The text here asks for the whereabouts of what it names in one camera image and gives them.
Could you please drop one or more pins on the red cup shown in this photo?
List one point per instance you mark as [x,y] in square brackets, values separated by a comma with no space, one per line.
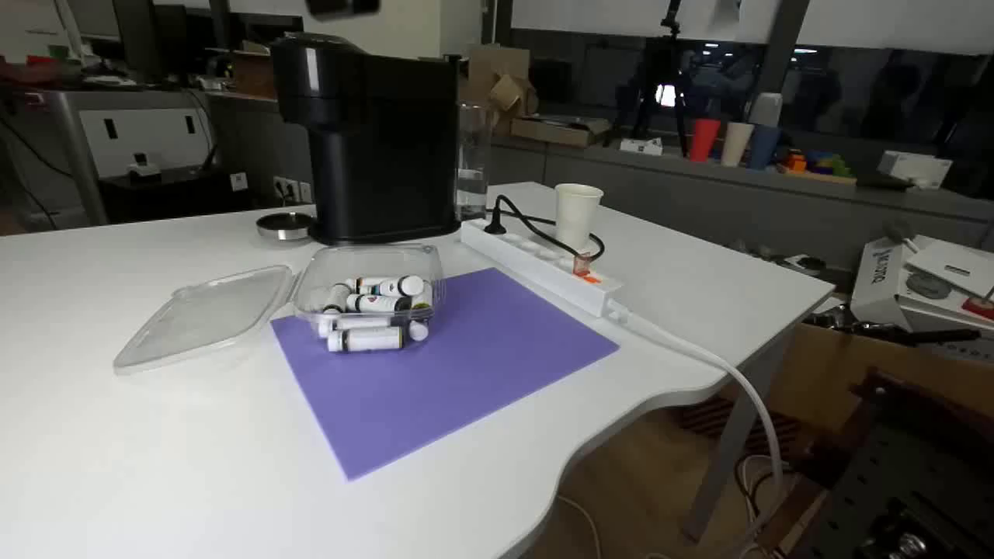
[702,137]

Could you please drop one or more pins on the white paper cup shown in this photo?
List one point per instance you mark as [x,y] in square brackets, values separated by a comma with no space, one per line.
[577,215]

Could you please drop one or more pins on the white marker front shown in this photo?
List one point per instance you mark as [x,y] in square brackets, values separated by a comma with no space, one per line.
[365,339]

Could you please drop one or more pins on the purple mat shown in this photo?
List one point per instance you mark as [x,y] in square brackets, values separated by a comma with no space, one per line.
[488,345]

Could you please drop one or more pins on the clear water tank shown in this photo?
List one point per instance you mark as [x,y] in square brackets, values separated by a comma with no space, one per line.
[474,160]

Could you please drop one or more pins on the clear plastic lid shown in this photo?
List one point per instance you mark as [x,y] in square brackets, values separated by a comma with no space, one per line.
[206,313]

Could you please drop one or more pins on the round black drip tray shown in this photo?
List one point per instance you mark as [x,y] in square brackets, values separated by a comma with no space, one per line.
[285,225]

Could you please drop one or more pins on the white cardboard box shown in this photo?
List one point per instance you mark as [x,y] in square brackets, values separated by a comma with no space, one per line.
[925,283]

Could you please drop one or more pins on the white power strip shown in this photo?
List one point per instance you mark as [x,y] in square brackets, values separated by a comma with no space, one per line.
[543,268]

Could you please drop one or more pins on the clear plastic bowl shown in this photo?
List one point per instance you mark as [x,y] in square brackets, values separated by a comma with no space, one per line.
[328,283]

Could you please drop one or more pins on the brown cardboard box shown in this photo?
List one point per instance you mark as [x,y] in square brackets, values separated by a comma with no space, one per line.
[500,84]

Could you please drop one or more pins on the blue cup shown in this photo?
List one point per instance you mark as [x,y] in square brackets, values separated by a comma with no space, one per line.
[762,147]

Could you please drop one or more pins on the beige cup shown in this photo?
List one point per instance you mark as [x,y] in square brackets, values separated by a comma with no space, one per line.
[735,145]

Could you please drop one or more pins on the white marker in bowl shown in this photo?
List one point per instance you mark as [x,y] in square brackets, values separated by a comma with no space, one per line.
[394,288]

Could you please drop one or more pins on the black coffee machine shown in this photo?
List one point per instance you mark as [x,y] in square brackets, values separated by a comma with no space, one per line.
[381,132]

